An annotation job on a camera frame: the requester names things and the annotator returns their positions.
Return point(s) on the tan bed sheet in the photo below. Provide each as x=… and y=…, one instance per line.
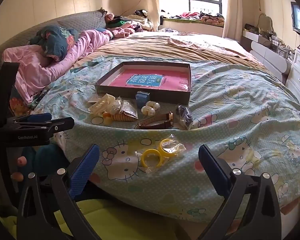
x=152, y=47

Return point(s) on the row of cosmetics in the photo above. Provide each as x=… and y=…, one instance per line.
x=277, y=43

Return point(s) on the clear plastic bangle bag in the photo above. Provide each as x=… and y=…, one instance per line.
x=177, y=147

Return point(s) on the pink quilt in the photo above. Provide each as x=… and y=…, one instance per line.
x=40, y=72

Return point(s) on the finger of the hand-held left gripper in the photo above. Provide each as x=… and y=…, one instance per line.
x=40, y=117
x=62, y=124

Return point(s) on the grey quilted headboard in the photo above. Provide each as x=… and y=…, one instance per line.
x=77, y=21

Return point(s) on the heap of clothes on sill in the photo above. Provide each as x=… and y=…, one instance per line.
x=210, y=18

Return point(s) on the cartoon cat printed blanket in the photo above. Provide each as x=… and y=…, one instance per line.
x=240, y=105

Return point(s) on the pink fluffy plush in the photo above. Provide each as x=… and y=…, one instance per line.
x=122, y=32

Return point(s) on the white window seat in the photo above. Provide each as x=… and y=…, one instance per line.
x=190, y=28

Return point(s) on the blue floral pillow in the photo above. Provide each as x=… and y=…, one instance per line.
x=57, y=42

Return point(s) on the cream hair claw clip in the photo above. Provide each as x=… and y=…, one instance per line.
x=101, y=105

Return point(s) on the yellow-green cloth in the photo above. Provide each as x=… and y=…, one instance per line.
x=115, y=220

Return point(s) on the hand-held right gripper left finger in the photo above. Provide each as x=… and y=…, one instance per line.
x=85, y=170

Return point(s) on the small blue box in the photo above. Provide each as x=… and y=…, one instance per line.
x=142, y=96

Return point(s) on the person's left hand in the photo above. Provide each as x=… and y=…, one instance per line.
x=22, y=161

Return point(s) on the dark teal cloth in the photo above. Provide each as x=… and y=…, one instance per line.
x=45, y=157

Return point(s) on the curvy vanity mirror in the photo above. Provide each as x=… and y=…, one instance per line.
x=265, y=22

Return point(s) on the cream curtain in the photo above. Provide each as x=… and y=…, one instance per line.
x=231, y=10
x=152, y=5

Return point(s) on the orange hair clip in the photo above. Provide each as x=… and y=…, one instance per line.
x=117, y=117

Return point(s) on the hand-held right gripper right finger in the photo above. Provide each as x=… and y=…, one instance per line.
x=215, y=167

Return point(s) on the shallow cardboard box pink bottom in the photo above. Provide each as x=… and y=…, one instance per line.
x=165, y=75

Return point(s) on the white vanity dresser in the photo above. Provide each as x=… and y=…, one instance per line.
x=267, y=55

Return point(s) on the pile of clothes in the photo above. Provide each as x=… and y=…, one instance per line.
x=125, y=21

